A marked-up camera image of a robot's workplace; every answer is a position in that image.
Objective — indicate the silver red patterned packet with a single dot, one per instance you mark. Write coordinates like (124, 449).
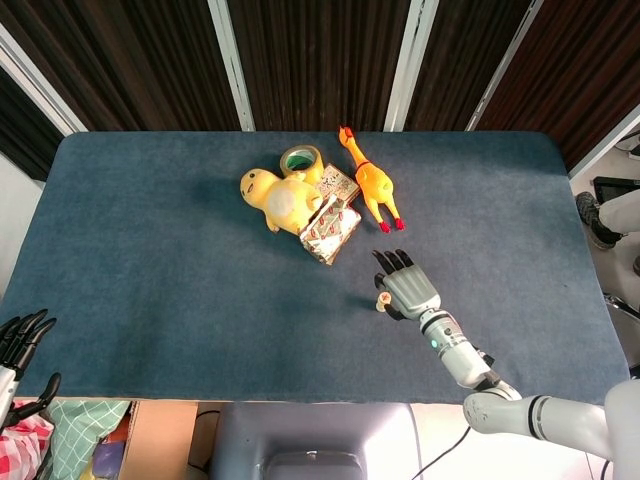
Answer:
(327, 232)

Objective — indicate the red white checked bag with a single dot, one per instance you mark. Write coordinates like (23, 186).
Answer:
(20, 460)

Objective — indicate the grey robot torso base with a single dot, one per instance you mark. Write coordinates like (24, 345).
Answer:
(310, 430)

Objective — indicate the black flat screen device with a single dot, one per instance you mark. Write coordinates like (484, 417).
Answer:
(607, 190)

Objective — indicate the brown cardboard box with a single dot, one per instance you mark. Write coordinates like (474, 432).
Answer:
(160, 440)

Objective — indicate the yellow plush duck toy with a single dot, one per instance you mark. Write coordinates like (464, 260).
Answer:
(280, 200)

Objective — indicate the light grey trouser leg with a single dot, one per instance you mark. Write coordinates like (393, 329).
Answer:
(622, 210)

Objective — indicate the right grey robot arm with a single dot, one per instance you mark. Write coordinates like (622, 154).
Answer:
(460, 355)

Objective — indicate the black metal chair base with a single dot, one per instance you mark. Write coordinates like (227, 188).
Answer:
(620, 302)

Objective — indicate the roll of packing tape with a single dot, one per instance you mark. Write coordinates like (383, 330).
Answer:
(320, 170)

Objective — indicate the yellow rubber chicken toy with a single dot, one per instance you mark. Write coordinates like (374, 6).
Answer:
(375, 182)

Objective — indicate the blue felt table cloth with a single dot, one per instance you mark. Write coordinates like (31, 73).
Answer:
(150, 250)

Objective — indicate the small patterned card box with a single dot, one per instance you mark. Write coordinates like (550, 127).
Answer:
(336, 182)

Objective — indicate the white aluminium partition post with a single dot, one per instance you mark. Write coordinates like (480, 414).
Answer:
(45, 80)
(502, 65)
(605, 147)
(410, 65)
(232, 65)

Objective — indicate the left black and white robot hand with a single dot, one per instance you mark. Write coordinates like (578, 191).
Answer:
(12, 340)

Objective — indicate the purple plastic item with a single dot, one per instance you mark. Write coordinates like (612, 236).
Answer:
(107, 457)

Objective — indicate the green checked cloth bag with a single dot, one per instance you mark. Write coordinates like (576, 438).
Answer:
(80, 430)

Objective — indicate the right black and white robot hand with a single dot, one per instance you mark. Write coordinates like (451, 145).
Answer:
(412, 292)

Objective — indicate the dark worn shoe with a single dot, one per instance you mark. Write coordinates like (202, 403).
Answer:
(637, 265)
(590, 215)

